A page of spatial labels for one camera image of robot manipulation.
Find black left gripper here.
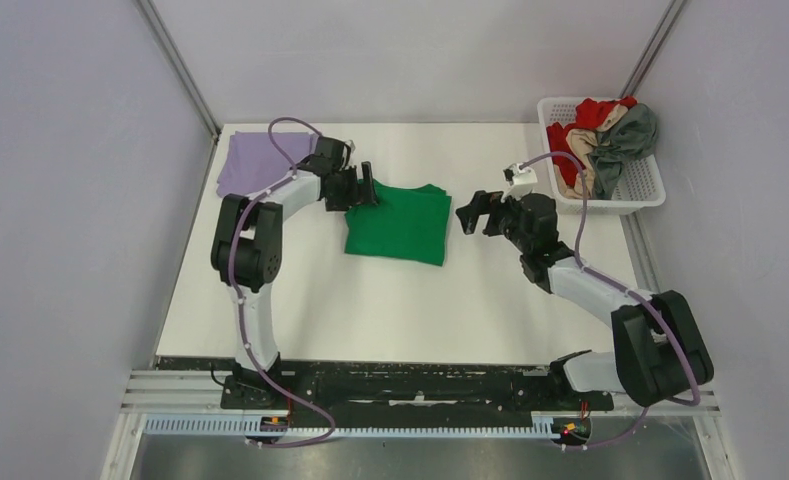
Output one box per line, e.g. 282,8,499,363
325,162,378,213

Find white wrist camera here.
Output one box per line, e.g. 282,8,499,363
343,140,356,160
502,163,538,201

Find red t-shirt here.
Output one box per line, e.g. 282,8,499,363
546,96,638,196

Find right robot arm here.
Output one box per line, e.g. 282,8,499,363
456,191,714,408

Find white plastic laundry basket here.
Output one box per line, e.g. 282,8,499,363
536,96,666,215

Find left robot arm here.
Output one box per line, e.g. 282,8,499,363
210,136,379,408

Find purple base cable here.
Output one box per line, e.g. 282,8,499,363
234,384,337,450

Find white cable duct strip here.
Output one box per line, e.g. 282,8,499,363
143,413,590,441

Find green t-shirt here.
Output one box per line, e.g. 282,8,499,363
344,181,452,267

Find folded purple t-shirt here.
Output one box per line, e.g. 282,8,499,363
216,132,317,197

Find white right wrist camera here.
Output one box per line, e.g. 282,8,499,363
502,163,538,201

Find beige t-shirt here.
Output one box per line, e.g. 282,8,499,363
560,99,629,199

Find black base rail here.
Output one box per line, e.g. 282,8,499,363
155,356,615,432

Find grey t-shirt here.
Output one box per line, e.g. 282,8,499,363
589,103,659,200

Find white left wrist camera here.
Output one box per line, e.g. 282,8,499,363
343,140,356,160

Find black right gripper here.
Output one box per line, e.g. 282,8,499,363
458,186,532,254

